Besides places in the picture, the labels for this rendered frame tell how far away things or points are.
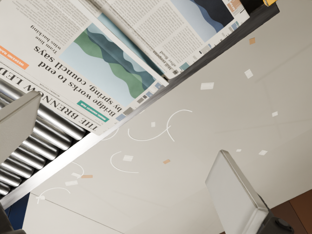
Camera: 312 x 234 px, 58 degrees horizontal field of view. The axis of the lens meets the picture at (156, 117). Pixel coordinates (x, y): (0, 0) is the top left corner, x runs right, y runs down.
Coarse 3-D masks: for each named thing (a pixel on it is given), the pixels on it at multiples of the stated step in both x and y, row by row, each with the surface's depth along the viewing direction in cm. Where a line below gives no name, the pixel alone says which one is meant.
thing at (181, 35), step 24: (120, 0) 42; (144, 0) 42; (168, 0) 43; (192, 0) 43; (216, 0) 44; (144, 24) 45; (168, 24) 45; (192, 24) 46; (216, 24) 47; (240, 24) 48; (168, 48) 48; (192, 48) 49
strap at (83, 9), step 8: (72, 0) 40; (80, 8) 41; (88, 16) 41; (96, 24) 42; (104, 32) 43; (112, 32) 44; (112, 40) 44; (120, 40) 45; (128, 48) 46; (136, 56) 47; (144, 64) 48; (152, 72) 50; (160, 80) 52
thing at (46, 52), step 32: (0, 0) 44; (32, 0) 40; (0, 32) 42; (32, 32) 43; (64, 32) 44; (0, 64) 45; (32, 64) 46; (64, 64) 47; (96, 64) 48; (64, 96) 51; (96, 96) 52; (128, 96) 53; (96, 128) 58
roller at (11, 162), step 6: (12, 156) 94; (6, 162) 92; (12, 162) 94; (18, 162) 95; (24, 162) 97; (6, 168) 94; (12, 168) 94; (18, 168) 95; (24, 168) 96; (30, 168) 98; (18, 174) 96; (24, 174) 97; (30, 174) 98
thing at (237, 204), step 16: (224, 160) 19; (208, 176) 21; (224, 176) 18; (240, 176) 17; (224, 192) 18; (240, 192) 16; (224, 208) 17; (240, 208) 15; (256, 208) 14; (224, 224) 16; (240, 224) 15; (256, 224) 14
